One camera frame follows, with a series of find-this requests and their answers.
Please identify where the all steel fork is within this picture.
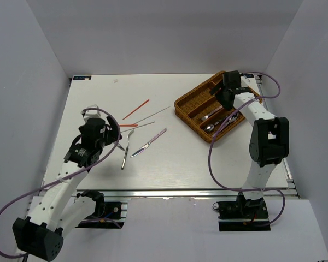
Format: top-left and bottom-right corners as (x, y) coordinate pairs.
(121, 129), (134, 170)

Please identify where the pink handle fork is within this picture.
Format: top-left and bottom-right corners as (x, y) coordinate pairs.
(201, 105), (224, 122)

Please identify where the patterned handle steel spoon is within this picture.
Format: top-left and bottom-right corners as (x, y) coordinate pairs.
(203, 119), (224, 133)

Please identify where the pink handle knife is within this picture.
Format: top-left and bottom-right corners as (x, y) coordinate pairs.
(130, 128), (167, 158)

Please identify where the silver metal chopstick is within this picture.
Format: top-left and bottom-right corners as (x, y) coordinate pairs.
(133, 106), (170, 124)
(121, 121), (155, 133)

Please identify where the patterned handle steel knife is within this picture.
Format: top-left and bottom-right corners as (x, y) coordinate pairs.
(117, 143), (125, 151)

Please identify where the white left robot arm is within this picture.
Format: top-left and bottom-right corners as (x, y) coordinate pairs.
(13, 116), (121, 261)

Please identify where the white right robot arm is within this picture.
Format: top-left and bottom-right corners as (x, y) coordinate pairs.
(210, 70), (289, 218)

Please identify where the lower orange chopstick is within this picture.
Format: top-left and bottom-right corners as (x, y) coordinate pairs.
(119, 124), (138, 127)

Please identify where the orange chopstick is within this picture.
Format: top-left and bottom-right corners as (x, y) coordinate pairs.
(119, 124), (138, 127)
(122, 99), (150, 120)

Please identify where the brown wicker cutlery tray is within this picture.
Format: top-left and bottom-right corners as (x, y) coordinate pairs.
(174, 70), (263, 144)

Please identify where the left blue corner label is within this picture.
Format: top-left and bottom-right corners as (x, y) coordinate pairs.
(72, 75), (92, 81)

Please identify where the upper orange chopstick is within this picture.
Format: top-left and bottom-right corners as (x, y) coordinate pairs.
(122, 99), (150, 120)

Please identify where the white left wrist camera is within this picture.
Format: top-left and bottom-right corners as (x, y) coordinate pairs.
(81, 104), (101, 123)

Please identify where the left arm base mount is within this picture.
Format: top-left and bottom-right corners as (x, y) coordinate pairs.
(77, 190), (127, 229)

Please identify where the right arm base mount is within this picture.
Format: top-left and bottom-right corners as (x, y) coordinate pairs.
(212, 201), (271, 232)

